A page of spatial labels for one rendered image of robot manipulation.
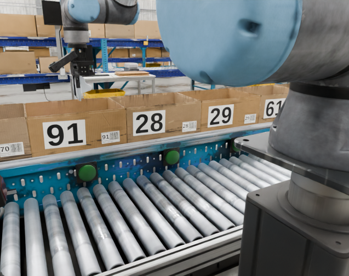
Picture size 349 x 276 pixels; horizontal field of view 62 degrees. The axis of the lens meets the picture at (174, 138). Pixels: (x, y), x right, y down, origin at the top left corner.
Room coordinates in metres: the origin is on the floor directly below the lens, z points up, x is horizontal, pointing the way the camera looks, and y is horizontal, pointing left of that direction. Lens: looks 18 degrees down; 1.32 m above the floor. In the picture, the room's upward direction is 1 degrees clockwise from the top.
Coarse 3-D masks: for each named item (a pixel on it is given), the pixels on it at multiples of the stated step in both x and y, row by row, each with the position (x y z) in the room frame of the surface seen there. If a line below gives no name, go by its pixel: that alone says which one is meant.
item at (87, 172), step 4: (84, 168) 1.06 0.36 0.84; (88, 168) 1.07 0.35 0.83; (92, 168) 1.08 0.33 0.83; (80, 172) 1.06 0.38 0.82; (84, 172) 1.06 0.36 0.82; (88, 172) 1.07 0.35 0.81; (92, 172) 1.08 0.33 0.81; (80, 176) 1.06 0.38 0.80; (84, 176) 1.06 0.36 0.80; (88, 176) 1.07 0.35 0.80; (92, 176) 1.08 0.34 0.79; (84, 180) 1.06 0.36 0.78; (88, 180) 1.07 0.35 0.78
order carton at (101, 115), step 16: (32, 112) 1.32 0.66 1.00; (48, 112) 1.35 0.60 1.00; (64, 112) 1.38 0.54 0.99; (80, 112) 1.14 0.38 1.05; (96, 112) 1.17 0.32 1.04; (112, 112) 1.20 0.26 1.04; (32, 128) 1.06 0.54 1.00; (96, 128) 1.17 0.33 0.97; (112, 128) 1.20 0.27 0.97; (32, 144) 1.05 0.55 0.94; (96, 144) 1.17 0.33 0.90; (112, 144) 1.20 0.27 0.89
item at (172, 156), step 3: (171, 150) 1.26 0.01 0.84; (174, 150) 1.26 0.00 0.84; (168, 153) 1.24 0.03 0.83; (171, 153) 1.25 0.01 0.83; (174, 153) 1.25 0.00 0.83; (177, 153) 1.26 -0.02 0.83; (165, 156) 1.24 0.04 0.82; (168, 156) 1.24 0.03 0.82; (171, 156) 1.25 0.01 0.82; (174, 156) 1.25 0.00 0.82; (177, 156) 1.26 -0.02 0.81; (165, 159) 1.24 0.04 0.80; (168, 159) 1.24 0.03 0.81; (171, 159) 1.25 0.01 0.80; (174, 159) 1.25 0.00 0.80; (177, 159) 1.26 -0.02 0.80; (168, 162) 1.24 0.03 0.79; (171, 162) 1.25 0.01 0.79; (174, 162) 1.25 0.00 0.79
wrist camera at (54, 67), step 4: (72, 52) 1.12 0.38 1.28; (64, 56) 1.12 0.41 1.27; (68, 56) 1.11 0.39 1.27; (72, 56) 1.11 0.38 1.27; (76, 56) 1.12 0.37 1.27; (60, 60) 1.09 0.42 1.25; (64, 60) 1.10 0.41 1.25; (68, 60) 1.11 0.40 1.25; (52, 64) 1.09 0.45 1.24; (56, 64) 1.09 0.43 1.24; (60, 64) 1.09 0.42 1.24; (64, 64) 1.10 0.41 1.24; (52, 68) 1.08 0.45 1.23; (56, 68) 1.09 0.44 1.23
